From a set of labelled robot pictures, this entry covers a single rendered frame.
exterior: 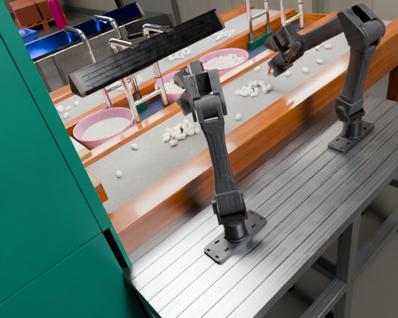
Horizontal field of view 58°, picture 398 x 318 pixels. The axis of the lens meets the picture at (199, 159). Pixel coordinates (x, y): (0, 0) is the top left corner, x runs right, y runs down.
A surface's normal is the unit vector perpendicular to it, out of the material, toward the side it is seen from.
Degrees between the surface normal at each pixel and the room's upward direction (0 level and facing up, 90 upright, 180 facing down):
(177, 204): 90
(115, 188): 0
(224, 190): 63
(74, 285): 90
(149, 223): 90
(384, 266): 0
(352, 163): 0
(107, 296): 90
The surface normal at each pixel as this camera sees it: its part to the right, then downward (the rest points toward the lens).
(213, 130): 0.01, 0.15
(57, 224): 0.65, 0.35
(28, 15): 0.45, 0.46
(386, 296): -0.19, -0.79
